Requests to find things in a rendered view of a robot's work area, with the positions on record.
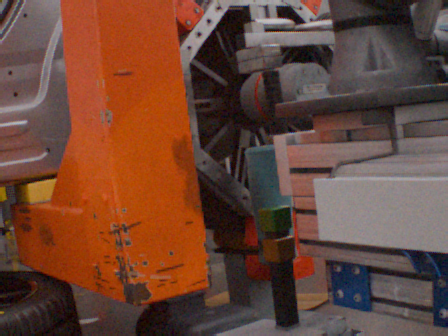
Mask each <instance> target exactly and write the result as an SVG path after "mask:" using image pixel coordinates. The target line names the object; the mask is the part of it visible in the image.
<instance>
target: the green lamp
mask: <svg viewBox="0 0 448 336"><path fill-rule="evenodd" d="M258 215H259V221H260V226H261V232H272V233H277V232H281V231H285V230H288V229H291V228H292V226H293V225H292V220H291V208H290V206H289V205H270V206H266V207H263V208H260V209H258Z"/></svg>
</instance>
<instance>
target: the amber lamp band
mask: <svg viewBox="0 0 448 336"><path fill-rule="evenodd" d="M262 244H263V254H264V260H265V261H266V262H271V263H280V262H285V261H288V260H291V259H293V258H295V257H296V254H295V243H294V237H293V235H289V236H286V237H284V238H277V239H274V238H270V239H266V238H265V239H263V240H262Z"/></svg>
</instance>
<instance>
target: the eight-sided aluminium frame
mask: <svg viewBox="0 0 448 336"><path fill-rule="evenodd" d="M248 4H257V5H258V6H267V4H275V8H276V10H277V12H279V14H280V15H282V17H284V18H285V19H288V20H292V21H293V22H294V24H295V26H298V25H300V24H306V23H312V22H313V20H314V19H316V18H317V17H315V15H314V14H313V13H312V12H311V11H310V10H309V9H308V8H307V7H305V5H303V4H302V3H301V2H300V0H205V2H203V3H202V6H201V7H200V8H202V10H204V15H203V16H202V17H201V19H200V20H199V21H198V23H197V24H196V25H195V27H194V29H192V31H191V32H189V33H188V34H185V35H181V36H179V38H178V40H179V46H180V56H181V61H182V67H183V69H182V72H183V77H184V83H185V94H186V99H187V110H188V116H189V121H190V132H191V138H192V143H193V155H194V160H195V164H196V167H197V178H198V181H200V182H201V184H203V185H204V186H205V187H206V188H208V190H209V191H211V192H212V193H213V194H214V195H216V196H217V197H218V198H219V199H220V200H222V202H224V203H225V204H226V205H227V206H229V209H231V210H233V211H234V212H235V213H237V214H238V215H239V216H254V213H253V209H252V204H251V195H250V191H248V190H247V188H244V186H243V185H242V184H240V183H239V182H238V181H237V180H236V179H235V178H234V177H232V176H231V175H230V174H229V173H228V172H227V171H226V170H224V169H223V168H222V166H220V165H219V164H218V163H216V162H215V160H214V159H211V157H210V156H209V155H208V154H207V153H206V152H204V151H203V150H202V149H201V146H200V141H199V135H198V130H197V118H196V113H195V107H194V96H193V91H192V80H191V75H190V70H189V62H190V61H191V60H192V59H193V57H194V55H196V52H197V51H198V50H199V49H200V47H201V46H202V44H203V42H205V40H206V38H207V37H208V36H209V35H210V33H211V31H213V29H214V27H215V26H216V24H217V23H218V22H219V19H221V17H222V15H224V13H225V12H226V10H242V9H243V7H247V6H248ZM334 47H335V45H334V46H316V47H312V48H313V49H314V50H315V51H316V52H317V53H318V54H319V55H320V56H321V59H322V64H323V68H324V69H325V70H326V72H327V73H328V74H329V76H330V78H331V68H332V59H333V55H334V52H333V51H334Z"/></svg>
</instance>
